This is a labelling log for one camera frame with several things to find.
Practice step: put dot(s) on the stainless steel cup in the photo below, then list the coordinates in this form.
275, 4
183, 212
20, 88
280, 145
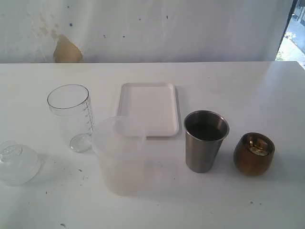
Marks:
204, 133

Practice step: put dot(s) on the brown wooden cup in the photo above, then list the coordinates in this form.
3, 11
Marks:
248, 163

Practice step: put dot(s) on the clear plastic shaker cup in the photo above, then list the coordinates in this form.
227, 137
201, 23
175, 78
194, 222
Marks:
71, 106

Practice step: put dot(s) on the clear domed shaker lid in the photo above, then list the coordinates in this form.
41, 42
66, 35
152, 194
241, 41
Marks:
18, 163

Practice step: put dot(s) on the white rectangular tray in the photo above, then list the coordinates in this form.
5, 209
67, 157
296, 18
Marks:
152, 104

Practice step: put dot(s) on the translucent plastic tub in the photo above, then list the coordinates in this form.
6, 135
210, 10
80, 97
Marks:
118, 143

